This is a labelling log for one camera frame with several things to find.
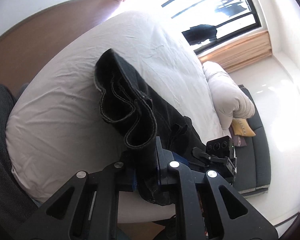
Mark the wooden window sill frame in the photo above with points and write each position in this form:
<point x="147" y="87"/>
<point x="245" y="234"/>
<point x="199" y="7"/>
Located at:
<point x="232" y="55"/>

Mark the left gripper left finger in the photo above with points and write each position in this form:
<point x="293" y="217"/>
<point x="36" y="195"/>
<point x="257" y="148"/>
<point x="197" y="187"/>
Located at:
<point x="85" y="207"/>

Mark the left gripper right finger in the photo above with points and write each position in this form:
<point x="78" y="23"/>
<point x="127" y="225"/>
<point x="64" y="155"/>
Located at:
<point x="206" y="205"/>

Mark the black framed window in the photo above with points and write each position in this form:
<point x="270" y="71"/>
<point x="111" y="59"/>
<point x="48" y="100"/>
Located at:
<point x="208" y="23"/>

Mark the black denim pants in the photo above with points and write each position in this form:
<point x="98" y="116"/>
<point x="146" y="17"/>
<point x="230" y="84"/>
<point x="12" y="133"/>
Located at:
<point x="139" y="114"/>

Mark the beige folded duvet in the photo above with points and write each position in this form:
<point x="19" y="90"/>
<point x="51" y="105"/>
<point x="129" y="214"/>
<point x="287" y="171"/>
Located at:
<point x="228" y="99"/>

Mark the white bed sheet mattress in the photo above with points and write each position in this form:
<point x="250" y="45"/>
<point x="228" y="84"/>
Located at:
<point x="56" y="129"/>

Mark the dark grey sofa bench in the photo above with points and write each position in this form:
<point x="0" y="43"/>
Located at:
<point x="253" y="162"/>

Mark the purple cushion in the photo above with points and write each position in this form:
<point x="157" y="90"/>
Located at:
<point x="238" y="141"/>

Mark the brown wooden headboard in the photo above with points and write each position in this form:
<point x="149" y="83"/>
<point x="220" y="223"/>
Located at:
<point x="28" y="46"/>

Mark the black camera box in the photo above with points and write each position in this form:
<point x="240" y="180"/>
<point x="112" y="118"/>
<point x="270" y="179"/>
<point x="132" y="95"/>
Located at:
<point x="221" y="147"/>

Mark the yellow cushion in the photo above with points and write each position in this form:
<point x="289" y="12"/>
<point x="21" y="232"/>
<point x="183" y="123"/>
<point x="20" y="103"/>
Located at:
<point x="241" y="127"/>

